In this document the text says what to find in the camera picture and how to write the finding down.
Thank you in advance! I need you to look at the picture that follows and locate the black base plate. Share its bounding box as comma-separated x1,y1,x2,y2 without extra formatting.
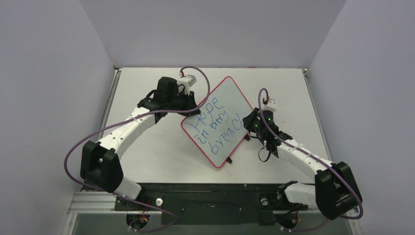
109,183,311,230

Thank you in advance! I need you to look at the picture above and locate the aluminium frame rail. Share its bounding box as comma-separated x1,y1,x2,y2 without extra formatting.
66,68,122,235

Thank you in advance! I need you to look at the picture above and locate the pink-framed whiteboard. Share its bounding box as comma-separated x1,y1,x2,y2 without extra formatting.
181,76,253,168

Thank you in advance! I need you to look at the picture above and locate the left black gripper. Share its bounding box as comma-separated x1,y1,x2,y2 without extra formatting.
167,90,200,118

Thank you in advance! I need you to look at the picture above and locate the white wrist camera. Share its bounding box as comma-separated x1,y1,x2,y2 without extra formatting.
262,98,277,113
177,75,197,95

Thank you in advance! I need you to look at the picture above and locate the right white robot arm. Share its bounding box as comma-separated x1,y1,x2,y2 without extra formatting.
242,108,363,220

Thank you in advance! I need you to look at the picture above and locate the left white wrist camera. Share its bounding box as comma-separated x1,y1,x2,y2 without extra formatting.
177,75,197,95

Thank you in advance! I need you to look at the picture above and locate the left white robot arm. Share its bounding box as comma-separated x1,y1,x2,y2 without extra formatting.
80,75,200,211

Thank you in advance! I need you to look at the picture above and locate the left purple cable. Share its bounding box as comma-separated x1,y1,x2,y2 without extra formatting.
63,66,211,233

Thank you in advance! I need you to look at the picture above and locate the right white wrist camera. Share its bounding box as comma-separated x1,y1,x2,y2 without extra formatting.
262,98,277,113

